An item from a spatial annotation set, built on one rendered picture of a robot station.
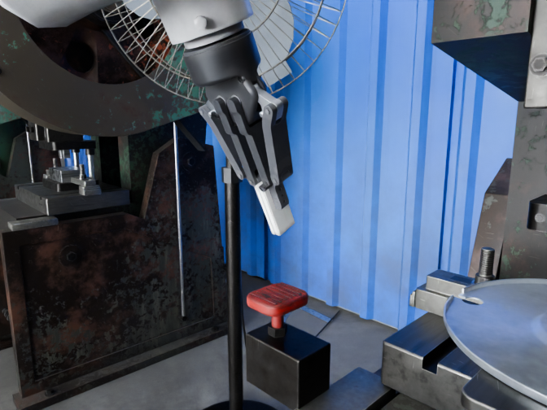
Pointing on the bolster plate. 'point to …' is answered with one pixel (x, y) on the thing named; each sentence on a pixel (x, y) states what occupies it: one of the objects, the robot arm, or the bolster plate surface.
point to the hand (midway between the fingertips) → (275, 205)
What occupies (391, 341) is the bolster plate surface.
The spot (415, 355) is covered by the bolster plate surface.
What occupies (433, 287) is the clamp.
